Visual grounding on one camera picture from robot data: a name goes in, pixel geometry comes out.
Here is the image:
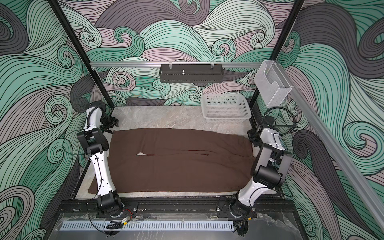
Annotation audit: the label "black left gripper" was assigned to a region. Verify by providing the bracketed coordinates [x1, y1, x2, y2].
[100, 114, 119, 134]

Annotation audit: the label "brown trousers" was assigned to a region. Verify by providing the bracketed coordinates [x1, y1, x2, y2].
[88, 128, 256, 195]

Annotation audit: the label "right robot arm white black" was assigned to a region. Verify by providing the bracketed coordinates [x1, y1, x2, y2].
[230, 124, 293, 218]

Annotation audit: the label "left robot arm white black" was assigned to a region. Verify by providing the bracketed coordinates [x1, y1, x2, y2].
[77, 101, 124, 218]

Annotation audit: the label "white plastic laundry basket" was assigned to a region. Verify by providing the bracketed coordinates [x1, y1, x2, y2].
[201, 93, 252, 124]

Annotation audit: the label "black perforated metal tray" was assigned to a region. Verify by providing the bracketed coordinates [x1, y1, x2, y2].
[159, 65, 224, 84]

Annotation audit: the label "black frame post left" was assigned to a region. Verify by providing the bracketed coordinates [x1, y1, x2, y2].
[47, 0, 115, 111]

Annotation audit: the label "black frame post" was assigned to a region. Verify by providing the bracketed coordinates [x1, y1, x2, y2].
[47, 0, 115, 111]
[250, 0, 305, 105]

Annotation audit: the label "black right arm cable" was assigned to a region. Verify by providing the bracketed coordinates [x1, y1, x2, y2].
[262, 106, 298, 136]

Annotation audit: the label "clear acrylic wall holder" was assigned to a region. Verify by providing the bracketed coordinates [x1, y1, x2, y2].
[254, 61, 292, 109]

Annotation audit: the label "aluminium rail right wall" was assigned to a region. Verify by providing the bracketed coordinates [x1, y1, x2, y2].
[276, 63, 384, 230]

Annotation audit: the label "aluminium rail wall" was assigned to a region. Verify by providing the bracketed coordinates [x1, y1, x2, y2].
[90, 61, 262, 69]
[276, 63, 384, 230]

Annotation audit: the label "aluminium rail back wall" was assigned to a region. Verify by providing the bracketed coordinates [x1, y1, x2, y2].
[90, 61, 262, 69]

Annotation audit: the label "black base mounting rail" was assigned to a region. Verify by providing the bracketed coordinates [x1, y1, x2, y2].
[58, 195, 296, 219]

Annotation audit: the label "white slotted cable duct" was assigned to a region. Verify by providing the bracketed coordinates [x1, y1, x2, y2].
[59, 221, 235, 231]

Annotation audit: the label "black frame post right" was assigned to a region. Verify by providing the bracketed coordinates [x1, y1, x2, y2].
[250, 0, 305, 105]

